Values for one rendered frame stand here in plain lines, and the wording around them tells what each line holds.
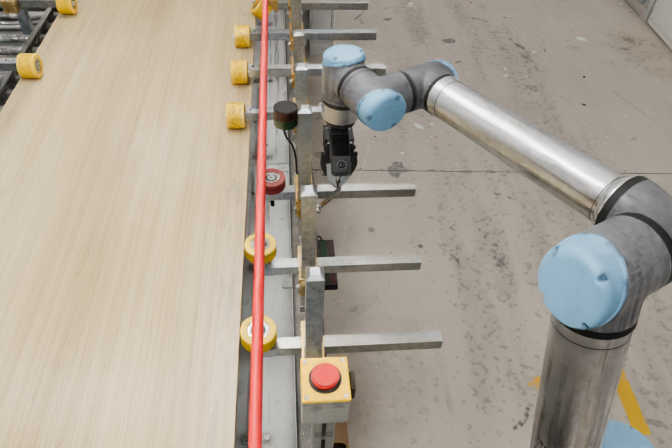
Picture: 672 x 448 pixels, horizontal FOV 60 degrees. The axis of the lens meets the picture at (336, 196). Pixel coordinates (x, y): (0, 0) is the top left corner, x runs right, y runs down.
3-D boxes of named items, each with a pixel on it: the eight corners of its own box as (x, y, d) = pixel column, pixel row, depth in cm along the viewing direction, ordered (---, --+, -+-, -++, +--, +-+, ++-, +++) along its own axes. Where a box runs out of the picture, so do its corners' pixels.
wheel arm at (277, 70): (383, 71, 201) (384, 61, 199) (385, 76, 199) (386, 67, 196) (238, 72, 197) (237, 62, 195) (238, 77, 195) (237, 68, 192)
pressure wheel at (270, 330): (259, 335, 137) (257, 306, 129) (285, 354, 134) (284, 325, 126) (235, 359, 132) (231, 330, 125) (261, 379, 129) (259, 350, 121)
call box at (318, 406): (344, 382, 91) (347, 355, 86) (348, 425, 86) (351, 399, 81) (300, 384, 91) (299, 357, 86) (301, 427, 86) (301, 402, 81)
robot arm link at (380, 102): (419, 86, 115) (384, 58, 122) (370, 102, 110) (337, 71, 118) (413, 125, 121) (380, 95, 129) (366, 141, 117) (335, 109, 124)
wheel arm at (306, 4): (367, 6, 237) (367, -1, 235) (368, 10, 235) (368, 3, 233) (277, 6, 234) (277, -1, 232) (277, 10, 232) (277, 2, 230)
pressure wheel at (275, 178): (286, 195, 173) (285, 166, 165) (286, 214, 167) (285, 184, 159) (259, 196, 172) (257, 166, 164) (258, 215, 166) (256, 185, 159)
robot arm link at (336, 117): (363, 110, 128) (319, 111, 127) (361, 128, 131) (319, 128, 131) (359, 88, 135) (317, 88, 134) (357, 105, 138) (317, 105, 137)
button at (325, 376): (337, 367, 85) (338, 361, 84) (339, 392, 83) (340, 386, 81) (310, 368, 85) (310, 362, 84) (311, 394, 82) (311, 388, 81)
